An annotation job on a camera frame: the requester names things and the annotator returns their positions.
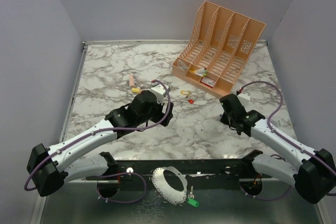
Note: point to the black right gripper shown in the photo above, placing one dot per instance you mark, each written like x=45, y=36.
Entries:
x=224, y=119

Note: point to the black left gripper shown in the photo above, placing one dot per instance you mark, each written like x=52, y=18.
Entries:
x=160, y=115

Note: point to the green key tag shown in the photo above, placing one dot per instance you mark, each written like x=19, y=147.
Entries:
x=191, y=198

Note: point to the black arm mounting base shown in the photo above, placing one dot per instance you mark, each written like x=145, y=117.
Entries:
x=199, y=173

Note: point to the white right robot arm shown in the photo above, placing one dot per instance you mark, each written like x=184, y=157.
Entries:
x=310, y=172

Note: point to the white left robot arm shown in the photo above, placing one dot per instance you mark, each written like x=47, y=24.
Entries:
x=51, y=167

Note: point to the yellow key tag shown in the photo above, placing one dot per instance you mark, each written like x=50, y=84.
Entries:
x=183, y=92

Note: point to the yellow capped pink tube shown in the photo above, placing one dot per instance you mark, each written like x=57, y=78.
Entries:
x=136, y=90

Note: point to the red white small box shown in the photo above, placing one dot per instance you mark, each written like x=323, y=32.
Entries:
x=208, y=82

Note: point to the white paper label card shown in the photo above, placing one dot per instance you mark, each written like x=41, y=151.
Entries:
x=282, y=124

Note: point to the pink eraser stick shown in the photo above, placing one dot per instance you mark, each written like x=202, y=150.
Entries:
x=131, y=81

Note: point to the clear plastic bag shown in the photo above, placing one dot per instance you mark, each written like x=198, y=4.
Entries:
x=182, y=65

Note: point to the coloured markers in organizer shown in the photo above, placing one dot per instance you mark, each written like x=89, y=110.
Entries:
x=200, y=72

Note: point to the peach plastic file organizer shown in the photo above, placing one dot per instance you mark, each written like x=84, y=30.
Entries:
x=222, y=41

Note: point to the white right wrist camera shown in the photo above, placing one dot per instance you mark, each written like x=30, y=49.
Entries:
x=244, y=98

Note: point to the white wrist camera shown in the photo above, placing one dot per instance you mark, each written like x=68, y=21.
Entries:
x=160, y=92
x=244, y=98

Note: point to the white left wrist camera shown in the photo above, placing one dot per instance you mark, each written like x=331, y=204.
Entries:
x=160, y=92

